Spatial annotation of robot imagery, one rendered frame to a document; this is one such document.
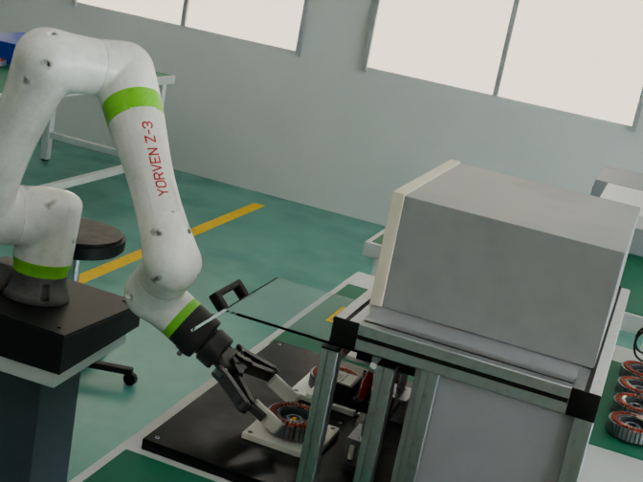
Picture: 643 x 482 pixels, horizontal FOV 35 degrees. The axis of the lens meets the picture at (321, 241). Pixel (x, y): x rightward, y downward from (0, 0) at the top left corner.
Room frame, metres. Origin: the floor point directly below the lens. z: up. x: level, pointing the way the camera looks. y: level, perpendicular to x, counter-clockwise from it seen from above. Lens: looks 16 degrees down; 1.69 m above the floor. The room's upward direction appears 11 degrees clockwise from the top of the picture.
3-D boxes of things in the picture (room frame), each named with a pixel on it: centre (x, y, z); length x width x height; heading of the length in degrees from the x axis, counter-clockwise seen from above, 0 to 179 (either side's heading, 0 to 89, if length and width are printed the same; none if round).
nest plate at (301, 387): (2.08, -0.09, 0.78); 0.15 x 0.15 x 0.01; 73
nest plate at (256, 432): (1.85, -0.01, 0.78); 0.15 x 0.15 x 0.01; 73
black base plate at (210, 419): (1.96, -0.06, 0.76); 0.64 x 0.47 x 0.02; 163
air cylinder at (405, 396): (2.03, -0.22, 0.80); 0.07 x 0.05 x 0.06; 163
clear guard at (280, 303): (1.76, 0.01, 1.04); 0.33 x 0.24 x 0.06; 73
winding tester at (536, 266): (1.85, -0.35, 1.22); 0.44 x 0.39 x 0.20; 163
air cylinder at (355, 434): (1.80, -0.15, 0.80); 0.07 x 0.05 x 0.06; 163
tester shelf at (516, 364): (1.87, -0.35, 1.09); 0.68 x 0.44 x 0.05; 163
